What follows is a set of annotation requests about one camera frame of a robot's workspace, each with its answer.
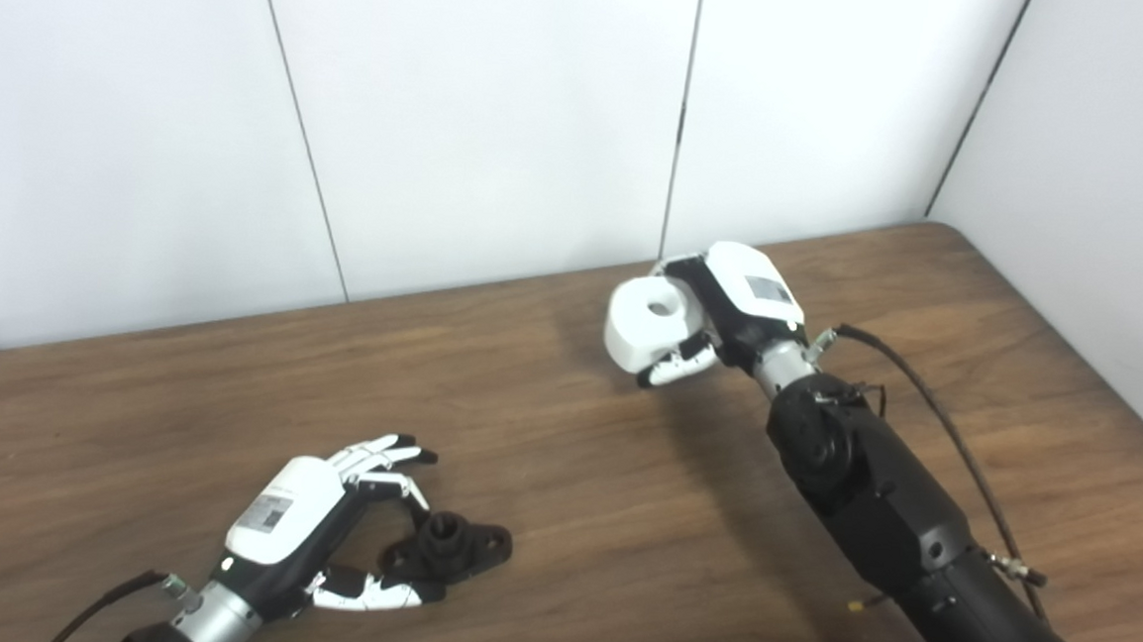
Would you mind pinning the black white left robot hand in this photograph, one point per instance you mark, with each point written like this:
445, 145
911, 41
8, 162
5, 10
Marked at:
282, 512

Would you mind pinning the black flanged holder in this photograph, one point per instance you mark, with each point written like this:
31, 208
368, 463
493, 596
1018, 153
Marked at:
478, 544

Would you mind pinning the round white piece with holes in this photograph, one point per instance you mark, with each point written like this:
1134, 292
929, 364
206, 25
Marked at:
630, 330

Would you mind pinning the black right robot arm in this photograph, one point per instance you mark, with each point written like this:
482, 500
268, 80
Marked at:
878, 499

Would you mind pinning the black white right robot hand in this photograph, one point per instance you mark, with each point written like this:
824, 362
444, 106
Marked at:
752, 292

